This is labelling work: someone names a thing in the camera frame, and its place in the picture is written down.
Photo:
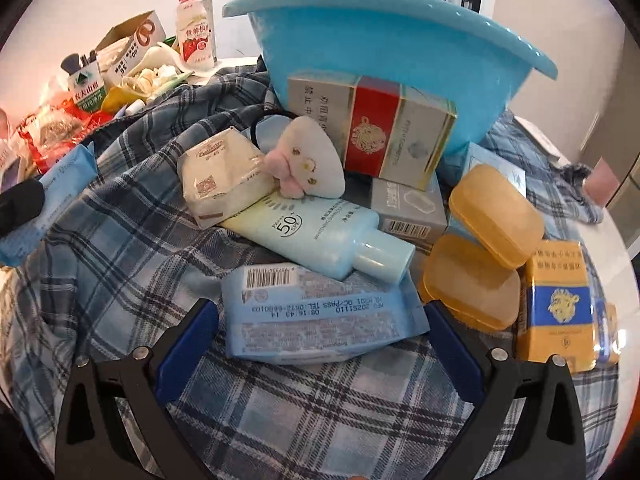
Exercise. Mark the white tissue pack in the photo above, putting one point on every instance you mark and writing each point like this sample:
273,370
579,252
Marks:
222,176

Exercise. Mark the red white cigarette carton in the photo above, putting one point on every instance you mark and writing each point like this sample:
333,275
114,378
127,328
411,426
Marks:
379,128

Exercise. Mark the red snack bag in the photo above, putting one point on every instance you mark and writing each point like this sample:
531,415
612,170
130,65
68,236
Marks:
54,130

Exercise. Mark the pink object at right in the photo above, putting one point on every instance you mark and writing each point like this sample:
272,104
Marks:
602,184

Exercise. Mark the green label water bottle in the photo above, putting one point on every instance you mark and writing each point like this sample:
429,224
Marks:
84,81

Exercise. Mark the grey cigarette box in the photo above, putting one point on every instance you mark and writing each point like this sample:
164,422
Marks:
408,213

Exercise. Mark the blue wipes pack at left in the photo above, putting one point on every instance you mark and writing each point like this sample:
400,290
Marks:
61,185

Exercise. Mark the white crumpled wrappers pile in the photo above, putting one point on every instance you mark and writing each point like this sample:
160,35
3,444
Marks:
159,71

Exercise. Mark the strawberry milk bottle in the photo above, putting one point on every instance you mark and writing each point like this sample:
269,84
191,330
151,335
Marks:
195,32

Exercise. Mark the blue wet wipes pack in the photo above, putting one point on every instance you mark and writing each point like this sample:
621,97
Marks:
285,314

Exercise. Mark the blue plastic basin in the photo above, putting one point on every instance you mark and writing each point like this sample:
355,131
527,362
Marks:
431,45

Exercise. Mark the upper orange soap case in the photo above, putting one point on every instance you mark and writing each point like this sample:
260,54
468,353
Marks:
503,220

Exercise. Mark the yellow blue cigarette box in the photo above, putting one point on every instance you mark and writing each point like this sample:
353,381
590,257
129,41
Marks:
556,315

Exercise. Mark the lower orange soap case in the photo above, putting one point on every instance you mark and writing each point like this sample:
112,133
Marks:
470,282

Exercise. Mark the open cardboard pretzel box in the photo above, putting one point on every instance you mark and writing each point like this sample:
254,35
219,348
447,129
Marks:
125,45

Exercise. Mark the blue plaid shirt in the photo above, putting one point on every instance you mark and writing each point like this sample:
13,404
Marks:
126,261

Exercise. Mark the light blue sunscreen tube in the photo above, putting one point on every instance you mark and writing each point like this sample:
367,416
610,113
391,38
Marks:
330,236

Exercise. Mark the black object at left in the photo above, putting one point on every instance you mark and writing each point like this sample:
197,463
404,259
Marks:
20,204

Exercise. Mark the orange soap case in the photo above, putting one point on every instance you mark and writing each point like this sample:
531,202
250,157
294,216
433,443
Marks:
503,220
470,282

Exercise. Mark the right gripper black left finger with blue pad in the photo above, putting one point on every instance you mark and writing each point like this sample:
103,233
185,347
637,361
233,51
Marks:
92,442

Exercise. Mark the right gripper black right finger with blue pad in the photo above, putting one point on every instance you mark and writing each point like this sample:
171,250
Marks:
548,440

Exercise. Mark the light blue flat box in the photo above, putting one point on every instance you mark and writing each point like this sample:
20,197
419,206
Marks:
453,167

